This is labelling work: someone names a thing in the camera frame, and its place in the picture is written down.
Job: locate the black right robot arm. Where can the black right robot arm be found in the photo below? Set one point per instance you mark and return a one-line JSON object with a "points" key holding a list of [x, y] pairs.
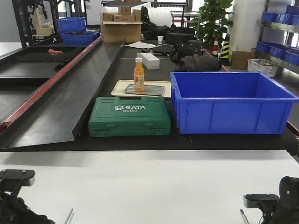
{"points": [[281, 209]]}

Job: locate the large cardboard box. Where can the large cardboard box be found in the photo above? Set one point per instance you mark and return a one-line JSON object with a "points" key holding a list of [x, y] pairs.
{"points": [[118, 31]]}

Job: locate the orange juice bottle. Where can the orange juice bottle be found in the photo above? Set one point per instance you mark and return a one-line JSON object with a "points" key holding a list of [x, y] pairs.
{"points": [[139, 74]]}

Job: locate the green potted plant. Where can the green potted plant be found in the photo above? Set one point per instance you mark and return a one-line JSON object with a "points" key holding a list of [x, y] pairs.
{"points": [[212, 21]]}

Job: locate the large blue plastic bin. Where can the large blue plastic bin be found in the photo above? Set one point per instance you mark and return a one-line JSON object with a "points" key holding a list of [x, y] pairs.
{"points": [[230, 102]]}

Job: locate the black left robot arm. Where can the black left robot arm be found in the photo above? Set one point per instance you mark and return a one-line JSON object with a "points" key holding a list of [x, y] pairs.
{"points": [[13, 209]]}

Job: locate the white rectangular box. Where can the white rectangular box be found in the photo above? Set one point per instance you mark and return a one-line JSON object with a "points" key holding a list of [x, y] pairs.
{"points": [[150, 61]]}

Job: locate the screwdriver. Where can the screwdriver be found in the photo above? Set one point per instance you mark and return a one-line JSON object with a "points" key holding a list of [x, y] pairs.
{"points": [[245, 220], [69, 216]]}

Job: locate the white plastic basket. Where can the white plastic basket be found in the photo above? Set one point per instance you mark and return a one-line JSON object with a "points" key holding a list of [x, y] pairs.
{"points": [[263, 66]]}

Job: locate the white paper cup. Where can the white paper cup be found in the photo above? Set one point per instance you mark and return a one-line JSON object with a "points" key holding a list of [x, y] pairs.
{"points": [[160, 40]]}

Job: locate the beige plastic tray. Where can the beige plastic tray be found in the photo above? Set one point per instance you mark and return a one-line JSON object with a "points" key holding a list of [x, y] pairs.
{"points": [[121, 85]]}

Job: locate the small grey metal tray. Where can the small grey metal tray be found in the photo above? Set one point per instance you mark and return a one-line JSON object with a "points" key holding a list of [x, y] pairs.
{"points": [[152, 90]]}

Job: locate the striped traffic cone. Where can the striped traffic cone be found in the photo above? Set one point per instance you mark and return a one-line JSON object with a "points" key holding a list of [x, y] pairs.
{"points": [[224, 54]]}

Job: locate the green SATA tool case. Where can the green SATA tool case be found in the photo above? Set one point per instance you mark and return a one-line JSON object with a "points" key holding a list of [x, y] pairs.
{"points": [[112, 116]]}

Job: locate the blue bin on left table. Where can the blue bin on left table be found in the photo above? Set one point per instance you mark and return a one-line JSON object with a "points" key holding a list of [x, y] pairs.
{"points": [[72, 31]]}

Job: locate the black bag on conveyor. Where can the black bag on conveyor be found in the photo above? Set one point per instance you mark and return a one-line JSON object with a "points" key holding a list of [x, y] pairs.
{"points": [[191, 59]]}

